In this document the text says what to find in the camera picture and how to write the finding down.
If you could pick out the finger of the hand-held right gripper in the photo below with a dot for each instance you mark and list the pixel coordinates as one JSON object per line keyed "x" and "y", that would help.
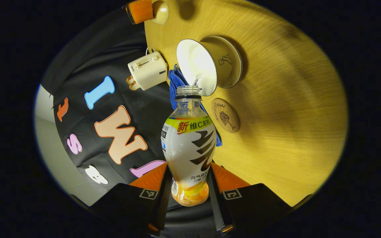
{"x": 141, "y": 10}

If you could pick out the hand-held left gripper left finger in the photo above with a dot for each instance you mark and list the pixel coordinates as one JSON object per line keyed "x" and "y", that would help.
{"x": 162, "y": 215}

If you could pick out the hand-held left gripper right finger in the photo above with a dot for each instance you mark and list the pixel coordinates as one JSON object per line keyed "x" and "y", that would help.
{"x": 215, "y": 205}

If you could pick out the clear water bottle orange label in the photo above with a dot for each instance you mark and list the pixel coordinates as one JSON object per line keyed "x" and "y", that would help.
{"x": 189, "y": 148}

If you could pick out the white ceramic teacup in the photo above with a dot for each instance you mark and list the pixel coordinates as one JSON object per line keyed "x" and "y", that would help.
{"x": 197, "y": 62}

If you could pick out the round wooden coaster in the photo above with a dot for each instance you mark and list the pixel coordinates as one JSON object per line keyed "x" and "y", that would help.
{"x": 225, "y": 115}

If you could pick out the white toaster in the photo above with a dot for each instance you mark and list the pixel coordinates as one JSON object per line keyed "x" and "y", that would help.
{"x": 147, "y": 71}

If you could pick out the brown toast slice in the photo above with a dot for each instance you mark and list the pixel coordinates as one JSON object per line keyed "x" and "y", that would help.
{"x": 135, "y": 86}
{"x": 130, "y": 80}

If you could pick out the blue folded towel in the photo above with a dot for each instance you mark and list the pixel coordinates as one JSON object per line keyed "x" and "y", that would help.
{"x": 175, "y": 81}

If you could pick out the black backdrop cloth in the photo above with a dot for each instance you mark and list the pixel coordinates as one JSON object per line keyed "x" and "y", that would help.
{"x": 78, "y": 66}

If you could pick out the white ceramic saucer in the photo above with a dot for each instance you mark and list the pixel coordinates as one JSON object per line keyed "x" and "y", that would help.
{"x": 236, "y": 62}

